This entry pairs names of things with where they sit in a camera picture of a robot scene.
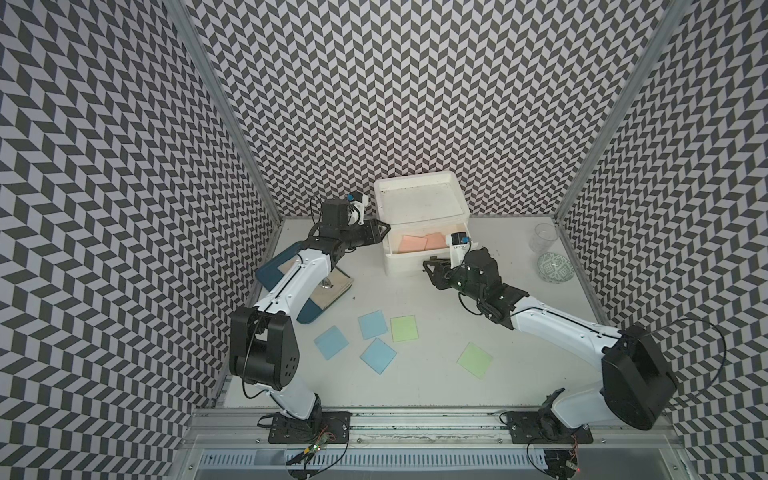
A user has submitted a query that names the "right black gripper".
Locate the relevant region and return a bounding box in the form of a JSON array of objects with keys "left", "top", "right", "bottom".
[{"left": 423, "top": 256, "right": 484, "bottom": 302}]

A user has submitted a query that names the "pink sticky note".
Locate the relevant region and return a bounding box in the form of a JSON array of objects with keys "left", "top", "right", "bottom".
[
  {"left": 424, "top": 232, "right": 447, "bottom": 250},
  {"left": 398, "top": 235, "right": 429, "bottom": 253}
]

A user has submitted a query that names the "green sticky note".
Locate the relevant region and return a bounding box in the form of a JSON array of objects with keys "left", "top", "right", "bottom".
[
  {"left": 457, "top": 342, "right": 493, "bottom": 379},
  {"left": 391, "top": 315, "right": 419, "bottom": 343}
]

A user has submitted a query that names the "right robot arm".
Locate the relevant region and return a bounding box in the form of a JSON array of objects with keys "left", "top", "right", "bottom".
[{"left": 422, "top": 248, "right": 678, "bottom": 439}]

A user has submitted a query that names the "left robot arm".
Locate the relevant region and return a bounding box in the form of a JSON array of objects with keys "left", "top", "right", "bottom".
[{"left": 229, "top": 192, "right": 390, "bottom": 424}]

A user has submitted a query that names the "white three-drawer plastic cabinet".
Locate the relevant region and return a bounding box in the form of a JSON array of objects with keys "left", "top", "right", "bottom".
[{"left": 373, "top": 171, "right": 470, "bottom": 228}]

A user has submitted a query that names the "blue sticky note upper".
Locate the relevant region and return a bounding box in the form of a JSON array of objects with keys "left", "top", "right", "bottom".
[{"left": 358, "top": 310, "right": 388, "bottom": 340}]

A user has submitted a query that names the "blue sticky note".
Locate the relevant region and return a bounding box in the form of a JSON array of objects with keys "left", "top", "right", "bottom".
[
  {"left": 360, "top": 338, "right": 397, "bottom": 375},
  {"left": 358, "top": 310, "right": 388, "bottom": 340},
  {"left": 314, "top": 326, "right": 349, "bottom": 360}
]

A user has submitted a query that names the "blue sticky note lower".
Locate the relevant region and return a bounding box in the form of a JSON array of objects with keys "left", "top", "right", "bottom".
[{"left": 360, "top": 338, "right": 397, "bottom": 375}]

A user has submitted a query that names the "blue sticky note far left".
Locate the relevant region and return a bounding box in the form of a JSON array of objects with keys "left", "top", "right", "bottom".
[{"left": 314, "top": 326, "right": 349, "bottom": 360}]

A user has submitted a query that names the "clear drinking glass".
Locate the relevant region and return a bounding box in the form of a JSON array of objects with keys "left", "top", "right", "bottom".
[{"left": 529, "top": 223, "right": 559, "bottom": 254}]

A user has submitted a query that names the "dark blue tray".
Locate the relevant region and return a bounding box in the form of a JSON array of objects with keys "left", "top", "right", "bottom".
[{"left": 255, "top": 240, "right": 328, "bottom": 326}]

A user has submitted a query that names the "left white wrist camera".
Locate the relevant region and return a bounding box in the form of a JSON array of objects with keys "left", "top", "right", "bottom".
[{"left": 347, "top": 191, "right": 370, "bottom": 226}]

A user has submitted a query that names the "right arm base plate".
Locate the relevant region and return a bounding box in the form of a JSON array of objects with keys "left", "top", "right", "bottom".
[{"left": 499, "top": 410, "right": 594, "bottom": 445}]

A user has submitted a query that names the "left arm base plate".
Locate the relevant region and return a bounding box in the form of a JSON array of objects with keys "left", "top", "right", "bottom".
[{"left": 268, "top": 411, "right": 352, "bottom": 445}]

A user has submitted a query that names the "aluminium front rail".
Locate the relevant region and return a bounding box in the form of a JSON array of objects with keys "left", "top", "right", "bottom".
[{"left": 180, "top": 407, "right": 683, "bottom": 449}]

